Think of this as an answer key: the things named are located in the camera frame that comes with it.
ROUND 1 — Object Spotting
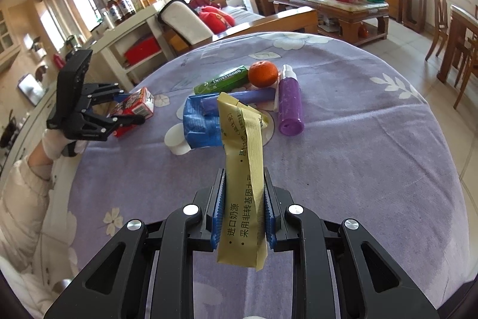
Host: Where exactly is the wooden television cabinet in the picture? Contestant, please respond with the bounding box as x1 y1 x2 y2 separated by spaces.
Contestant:
360 0 404 22

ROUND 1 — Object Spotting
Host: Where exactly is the white sofa cushion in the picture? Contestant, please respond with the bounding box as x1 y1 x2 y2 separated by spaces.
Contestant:
160 1 213 43

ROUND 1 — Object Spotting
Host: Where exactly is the glass window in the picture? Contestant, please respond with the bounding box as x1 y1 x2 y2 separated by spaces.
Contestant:
41 0 98 39

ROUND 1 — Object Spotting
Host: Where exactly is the white shelf unit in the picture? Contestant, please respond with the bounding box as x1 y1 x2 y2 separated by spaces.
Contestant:
90 3 176 88

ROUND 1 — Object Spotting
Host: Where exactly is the wooden coffee table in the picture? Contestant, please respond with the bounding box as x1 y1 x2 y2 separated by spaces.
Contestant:
272 0 390 46

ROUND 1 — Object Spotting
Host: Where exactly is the person's left hand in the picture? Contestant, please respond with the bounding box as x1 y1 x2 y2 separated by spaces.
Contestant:
41 128 86 161

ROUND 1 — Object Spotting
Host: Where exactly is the purple floral tablecloth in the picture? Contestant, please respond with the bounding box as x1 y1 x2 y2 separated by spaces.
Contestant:
67 31 473 319

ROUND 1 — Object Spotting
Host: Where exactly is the wooden sofa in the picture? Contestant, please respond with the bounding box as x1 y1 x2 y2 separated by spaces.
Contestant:
157 0 319 60

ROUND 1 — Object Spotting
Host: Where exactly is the green gum packet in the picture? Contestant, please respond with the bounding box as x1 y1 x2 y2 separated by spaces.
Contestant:
193 65 249 94

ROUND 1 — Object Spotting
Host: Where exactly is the brown beer bottle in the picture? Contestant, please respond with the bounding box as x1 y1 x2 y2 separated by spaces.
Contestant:
119 0 137 19
105 0 124 24

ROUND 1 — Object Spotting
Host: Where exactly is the red cushion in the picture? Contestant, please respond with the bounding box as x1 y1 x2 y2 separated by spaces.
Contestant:
199 6 236 33

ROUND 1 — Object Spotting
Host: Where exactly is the red milk carton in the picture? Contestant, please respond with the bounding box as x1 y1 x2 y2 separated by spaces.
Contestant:
112 87 154 138

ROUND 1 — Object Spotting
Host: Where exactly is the wooden dining table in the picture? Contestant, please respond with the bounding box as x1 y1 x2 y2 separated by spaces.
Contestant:
437 4 478 84

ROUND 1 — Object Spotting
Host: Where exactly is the purple plastic tube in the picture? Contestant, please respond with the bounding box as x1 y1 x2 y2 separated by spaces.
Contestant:
202 87 276 116

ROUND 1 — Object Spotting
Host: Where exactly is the wooden dining chair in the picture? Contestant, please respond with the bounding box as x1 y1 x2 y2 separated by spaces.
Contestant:
453 37 478 110
426 0 454 62

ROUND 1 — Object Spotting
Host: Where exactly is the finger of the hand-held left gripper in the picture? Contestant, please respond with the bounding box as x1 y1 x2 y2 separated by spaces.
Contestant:
82 82 125 105
76 109 146 142

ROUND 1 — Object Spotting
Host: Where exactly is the white tape roll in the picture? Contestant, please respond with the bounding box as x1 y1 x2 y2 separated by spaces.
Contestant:
165 124 191 155

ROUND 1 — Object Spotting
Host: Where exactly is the person's left forearm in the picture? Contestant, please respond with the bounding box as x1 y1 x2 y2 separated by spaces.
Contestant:
0 145 90 308

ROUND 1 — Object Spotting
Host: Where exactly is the orange tangerine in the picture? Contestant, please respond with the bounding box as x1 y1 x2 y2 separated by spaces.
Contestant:
248 61 279 88

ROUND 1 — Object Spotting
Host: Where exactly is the red box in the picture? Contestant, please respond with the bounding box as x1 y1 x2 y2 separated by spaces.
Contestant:
124 36 162 63

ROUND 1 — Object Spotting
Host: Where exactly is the white kitchen counter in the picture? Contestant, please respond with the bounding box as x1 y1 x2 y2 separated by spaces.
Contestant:
0 39 98 178

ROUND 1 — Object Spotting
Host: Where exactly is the purple spray bottle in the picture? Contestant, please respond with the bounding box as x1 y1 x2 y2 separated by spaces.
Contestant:
277 65 305 136

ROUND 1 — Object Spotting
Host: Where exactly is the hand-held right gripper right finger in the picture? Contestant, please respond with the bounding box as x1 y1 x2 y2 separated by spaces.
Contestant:
262 166 439 319

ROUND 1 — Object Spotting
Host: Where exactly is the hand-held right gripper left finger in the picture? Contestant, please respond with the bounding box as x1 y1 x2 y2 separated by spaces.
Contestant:
43 169 228 319

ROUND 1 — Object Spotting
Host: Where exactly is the blue packet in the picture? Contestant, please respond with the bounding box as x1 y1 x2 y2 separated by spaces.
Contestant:
182 94 225 149

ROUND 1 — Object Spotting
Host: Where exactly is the yellow packet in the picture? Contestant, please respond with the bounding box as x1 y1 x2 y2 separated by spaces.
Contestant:
217 92 270 271

